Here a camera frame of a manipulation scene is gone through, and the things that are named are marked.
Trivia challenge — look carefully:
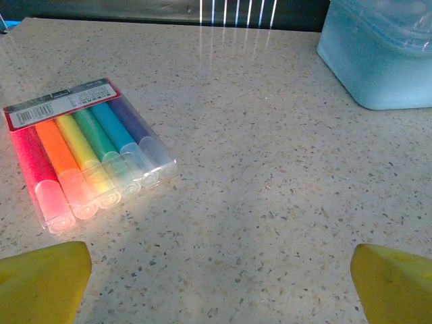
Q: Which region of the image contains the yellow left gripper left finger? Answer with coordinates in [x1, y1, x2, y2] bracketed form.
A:
[0, 240, 92, 324]

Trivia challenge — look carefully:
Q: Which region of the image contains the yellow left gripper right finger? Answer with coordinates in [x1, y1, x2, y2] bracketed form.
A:
[350, 243, 432, 324]

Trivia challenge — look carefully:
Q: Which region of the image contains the blue plastic tool box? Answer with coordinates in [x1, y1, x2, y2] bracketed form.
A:
[316, 0, 432, 111]

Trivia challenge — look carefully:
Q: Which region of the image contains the clear pack of coloured markers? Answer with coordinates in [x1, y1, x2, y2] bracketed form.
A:
[1, 77, 179, 236]

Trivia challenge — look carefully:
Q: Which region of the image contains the pink marker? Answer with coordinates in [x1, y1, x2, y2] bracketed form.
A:
[9, 125, 77, 234]

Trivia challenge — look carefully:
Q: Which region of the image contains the orange marker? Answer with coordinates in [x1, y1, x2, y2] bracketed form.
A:
[34, 119, 99, 220]

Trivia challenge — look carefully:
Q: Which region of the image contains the yellow marker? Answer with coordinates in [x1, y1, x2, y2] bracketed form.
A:
[53, 113, 122, 209]

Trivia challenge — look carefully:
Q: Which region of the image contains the green marker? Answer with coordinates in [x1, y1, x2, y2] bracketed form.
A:
[72, 108, 142, 199]

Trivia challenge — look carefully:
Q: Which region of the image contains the blue marker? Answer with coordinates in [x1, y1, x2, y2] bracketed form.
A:
[89, 103, 159, 188]

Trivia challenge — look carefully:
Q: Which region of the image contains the purple marker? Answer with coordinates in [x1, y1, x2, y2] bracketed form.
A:
[107, 97, 177, 179]

